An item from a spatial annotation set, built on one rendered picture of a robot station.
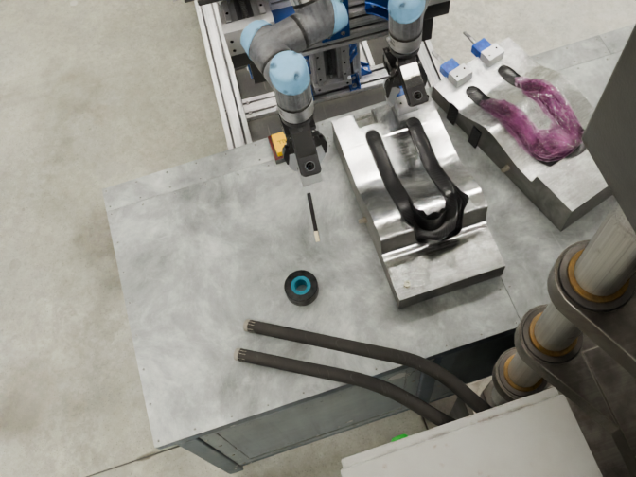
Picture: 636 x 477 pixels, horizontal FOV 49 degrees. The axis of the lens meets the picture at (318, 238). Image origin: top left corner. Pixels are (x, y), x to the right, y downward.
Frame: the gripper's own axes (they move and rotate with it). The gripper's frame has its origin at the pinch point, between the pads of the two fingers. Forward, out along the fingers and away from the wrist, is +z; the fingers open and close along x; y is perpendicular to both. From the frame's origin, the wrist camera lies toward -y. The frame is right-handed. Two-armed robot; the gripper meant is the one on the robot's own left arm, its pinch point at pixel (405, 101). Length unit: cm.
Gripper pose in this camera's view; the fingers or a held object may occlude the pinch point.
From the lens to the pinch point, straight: 181.3
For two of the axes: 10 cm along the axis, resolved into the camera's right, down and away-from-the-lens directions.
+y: -3.0, -8.6, 4.2
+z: 0.8, 4.2, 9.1
